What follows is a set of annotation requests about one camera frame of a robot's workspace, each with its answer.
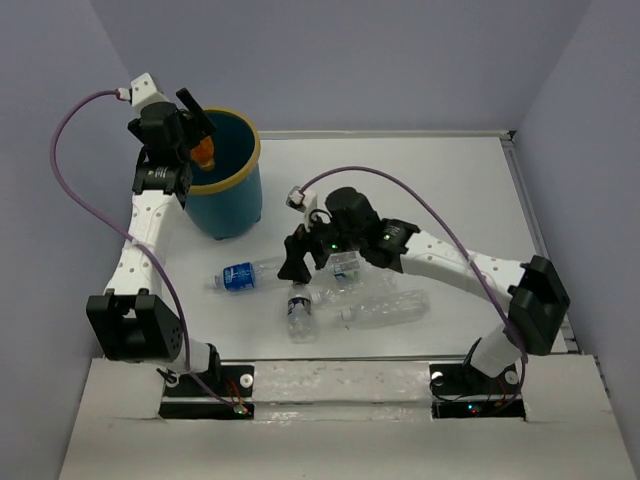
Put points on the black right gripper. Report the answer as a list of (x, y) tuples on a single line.
[(296, 246)]

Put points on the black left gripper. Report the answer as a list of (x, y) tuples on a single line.
[(196, 111)]

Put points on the orange juice bottle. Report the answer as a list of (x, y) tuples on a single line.
[(203, 154)]

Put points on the clear bottle blue label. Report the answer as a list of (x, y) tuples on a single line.
[(257, 275)]

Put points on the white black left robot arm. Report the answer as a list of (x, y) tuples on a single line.
[(131, 320)]

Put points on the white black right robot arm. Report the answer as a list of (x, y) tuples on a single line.
[(529, 294)]

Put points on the teal bin yellow rim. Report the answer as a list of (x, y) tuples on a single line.
[(227, 201)]

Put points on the small bottle black cap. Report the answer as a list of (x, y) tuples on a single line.
[(300, 320)]

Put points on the clear bottle green white label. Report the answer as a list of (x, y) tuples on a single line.
[(349, 269)]

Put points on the crushed clear plastic bottle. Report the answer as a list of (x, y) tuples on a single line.
[(350, 290)]

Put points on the clear bottle white cap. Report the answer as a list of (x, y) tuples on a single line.
[(386, 310)]

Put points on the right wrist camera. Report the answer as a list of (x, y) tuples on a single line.
[(304, 202)]

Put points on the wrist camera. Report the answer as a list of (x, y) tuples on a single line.
[(143, 91), (304, 202)]

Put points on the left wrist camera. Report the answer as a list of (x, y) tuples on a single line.
[(143, 91)]

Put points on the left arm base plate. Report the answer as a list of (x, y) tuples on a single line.
[(227, 398)]

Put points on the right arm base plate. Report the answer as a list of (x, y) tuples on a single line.
[(458, 392)]

